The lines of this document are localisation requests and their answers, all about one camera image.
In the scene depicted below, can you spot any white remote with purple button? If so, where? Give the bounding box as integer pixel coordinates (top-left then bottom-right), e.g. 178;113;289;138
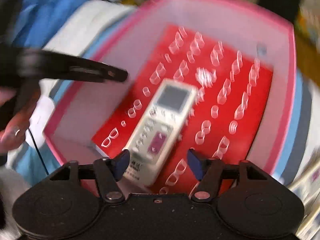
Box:
124;79;197;187

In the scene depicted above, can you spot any pink cardboard box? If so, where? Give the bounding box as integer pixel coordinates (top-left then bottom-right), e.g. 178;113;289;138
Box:
43;0;298;198

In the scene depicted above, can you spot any blue sleeve forearm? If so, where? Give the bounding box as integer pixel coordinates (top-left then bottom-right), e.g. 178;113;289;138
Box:
10;0;90;48

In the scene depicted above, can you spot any person's left hand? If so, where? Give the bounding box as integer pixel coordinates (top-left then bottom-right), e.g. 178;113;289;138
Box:
1;85;41;155

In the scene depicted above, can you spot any striped blue white bedsheet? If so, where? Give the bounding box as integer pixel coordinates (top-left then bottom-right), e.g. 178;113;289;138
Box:
4;0;320;240

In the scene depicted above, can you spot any red eyeglass-print paper liner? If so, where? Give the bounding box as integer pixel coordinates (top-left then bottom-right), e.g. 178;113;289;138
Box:
92;25;273;194

